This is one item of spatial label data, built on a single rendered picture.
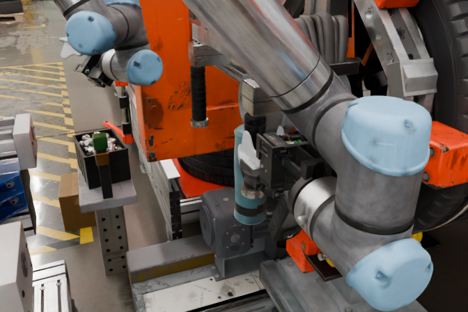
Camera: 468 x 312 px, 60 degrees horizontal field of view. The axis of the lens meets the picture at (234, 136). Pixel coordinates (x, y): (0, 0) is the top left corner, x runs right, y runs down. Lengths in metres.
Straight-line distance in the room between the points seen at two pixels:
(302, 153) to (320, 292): 0.82
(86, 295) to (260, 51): 1.38
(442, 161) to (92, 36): 0.59
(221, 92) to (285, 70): 0.92
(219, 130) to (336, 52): 0.77
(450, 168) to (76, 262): 1.49
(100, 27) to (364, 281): 0.57
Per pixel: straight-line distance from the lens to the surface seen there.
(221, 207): 1.30
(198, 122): 0.99
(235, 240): 1.33
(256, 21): 0.41
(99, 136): 1.22
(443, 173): 0.66
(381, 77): 0.88
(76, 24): 0.76
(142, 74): 0.88
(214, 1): 0.41
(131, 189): 1.35
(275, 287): 1.40
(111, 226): 1.60
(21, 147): 1.03
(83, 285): 1.73
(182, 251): 1.58
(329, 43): 0.66
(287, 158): 0.54
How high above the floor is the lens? 1.13
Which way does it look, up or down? 24 degrees down
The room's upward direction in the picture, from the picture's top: straight up
